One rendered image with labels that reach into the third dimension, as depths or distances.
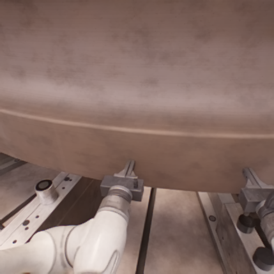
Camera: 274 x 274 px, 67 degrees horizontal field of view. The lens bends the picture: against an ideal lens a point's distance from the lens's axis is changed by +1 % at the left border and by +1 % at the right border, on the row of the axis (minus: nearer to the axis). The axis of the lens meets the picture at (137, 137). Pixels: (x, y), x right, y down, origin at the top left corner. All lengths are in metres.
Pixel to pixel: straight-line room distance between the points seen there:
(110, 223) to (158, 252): 0.80
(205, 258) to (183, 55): 1.05
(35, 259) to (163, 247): 0.87
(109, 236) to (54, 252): 0.14
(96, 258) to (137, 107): 0.49
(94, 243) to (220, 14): 0.69
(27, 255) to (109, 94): 0.54
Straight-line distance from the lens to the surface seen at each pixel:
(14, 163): 2.05
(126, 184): 0.66
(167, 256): 1.32
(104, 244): 0.52
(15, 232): 1.08
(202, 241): 1.39
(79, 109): 0.83
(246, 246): 1.00
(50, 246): 0.60
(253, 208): 0.71
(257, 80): 0.82
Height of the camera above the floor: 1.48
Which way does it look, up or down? 33 degrees down
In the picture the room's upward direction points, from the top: 2 degrees counter-clockwise
